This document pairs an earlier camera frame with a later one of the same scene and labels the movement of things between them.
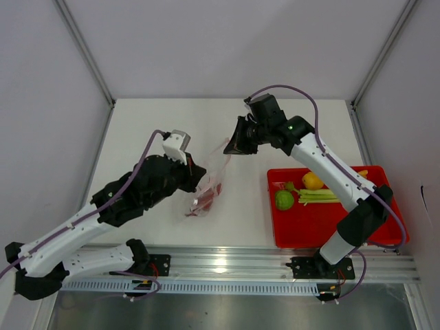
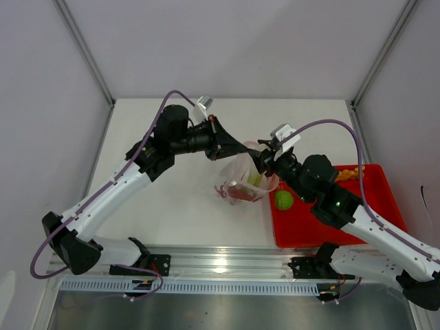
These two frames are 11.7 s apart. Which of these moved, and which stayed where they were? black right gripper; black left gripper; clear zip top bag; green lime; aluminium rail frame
Moved: clear zip top bag; black right gripper; black left gripper
Stayed: green lime; aluminium rail frame
